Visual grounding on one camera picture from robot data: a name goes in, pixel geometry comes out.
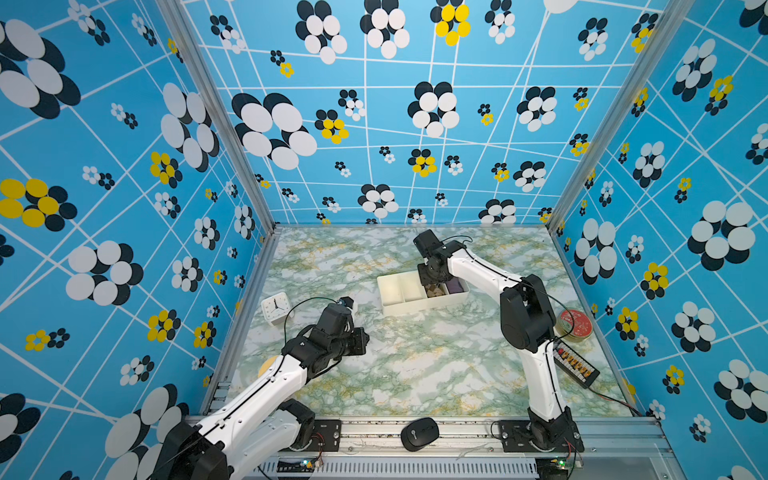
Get beige argyle sock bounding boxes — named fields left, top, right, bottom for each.
left=424, top=284, right=447, bottom=298

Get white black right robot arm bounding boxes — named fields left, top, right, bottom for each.
left=413, top=229, right=584, bottom=453

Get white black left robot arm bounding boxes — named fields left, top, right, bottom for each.
left=137, top=297, right=370, bottom=479

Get purple rolled sock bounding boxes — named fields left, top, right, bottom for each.
left=445, top=278, right=465, bottom=295

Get white compartment organizer tray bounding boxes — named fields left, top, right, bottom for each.
left=377, top=271, right=470, bottom=316

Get yellow round sponge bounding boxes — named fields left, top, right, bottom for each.
left=258, top=356, right=278, bottom=377

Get white square alarm clock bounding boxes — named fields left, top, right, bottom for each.
left=260, top=291, right=293, bottom=326

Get left green circuit board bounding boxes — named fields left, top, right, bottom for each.
left=276, top=458, right=322, bottom=474

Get green circuit board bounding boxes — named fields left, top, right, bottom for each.
left=536, top=458, right=575, bottom=480
left=276, top=458, right=322, bottom=474

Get black computer mouse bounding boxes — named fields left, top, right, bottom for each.
left=400, top=417, right=440, bottom=452

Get round red lid tin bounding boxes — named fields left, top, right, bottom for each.
left=555, top=309, right=593, bottom=343

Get right green circuit board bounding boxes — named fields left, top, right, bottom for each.
left=536, top=458, right=575, bottom=480

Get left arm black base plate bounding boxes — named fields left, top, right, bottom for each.
left=288, top=419, right=343, bottom=453

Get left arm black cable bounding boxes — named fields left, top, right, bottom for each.
left=149, top=296, right=340, bottom=480

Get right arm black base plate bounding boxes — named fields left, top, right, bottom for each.
left=491, top=420, right=584, bottom=455

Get aluminium front rail frame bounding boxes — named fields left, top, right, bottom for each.
left=264, top=416, right=669, bottom=478

